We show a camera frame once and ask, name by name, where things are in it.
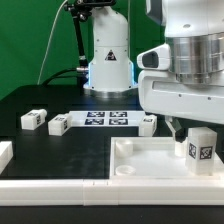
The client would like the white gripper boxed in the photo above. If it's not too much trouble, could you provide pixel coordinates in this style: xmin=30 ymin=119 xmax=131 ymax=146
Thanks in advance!
xmin=138 ymin=70 xmax=224 ymax=143

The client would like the white square tabletop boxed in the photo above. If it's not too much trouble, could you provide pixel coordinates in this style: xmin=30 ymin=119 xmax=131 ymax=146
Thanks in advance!
xmin=109 ymin=137 xmax=224 ymax=180

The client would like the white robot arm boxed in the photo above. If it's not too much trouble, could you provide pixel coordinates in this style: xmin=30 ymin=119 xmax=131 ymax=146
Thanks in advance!
xmin=84 ymin=0 xmax=224 ymax=124

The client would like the white U-shaped fence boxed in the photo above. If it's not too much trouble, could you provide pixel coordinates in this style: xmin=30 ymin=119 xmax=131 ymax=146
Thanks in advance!
xmin=0 ymin=139 xmax=224 ymax=206

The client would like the white marker base plate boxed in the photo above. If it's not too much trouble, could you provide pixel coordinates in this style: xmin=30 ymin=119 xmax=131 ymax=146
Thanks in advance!
xmin=69 ymin=110 xmax=145 ymax=127

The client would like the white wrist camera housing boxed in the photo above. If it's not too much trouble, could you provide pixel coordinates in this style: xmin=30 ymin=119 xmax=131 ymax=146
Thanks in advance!
xmin=137 ymin=44 xmax=171 ymax=71

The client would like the black cable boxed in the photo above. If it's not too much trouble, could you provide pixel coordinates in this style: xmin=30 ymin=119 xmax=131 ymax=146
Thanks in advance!
xmin=42 ymin=68 xmax=88 ymax=86

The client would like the white cable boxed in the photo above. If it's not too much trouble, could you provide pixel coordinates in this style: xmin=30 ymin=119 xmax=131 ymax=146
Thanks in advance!
xmin=37 ymin=0 xmax=69 ymax=86

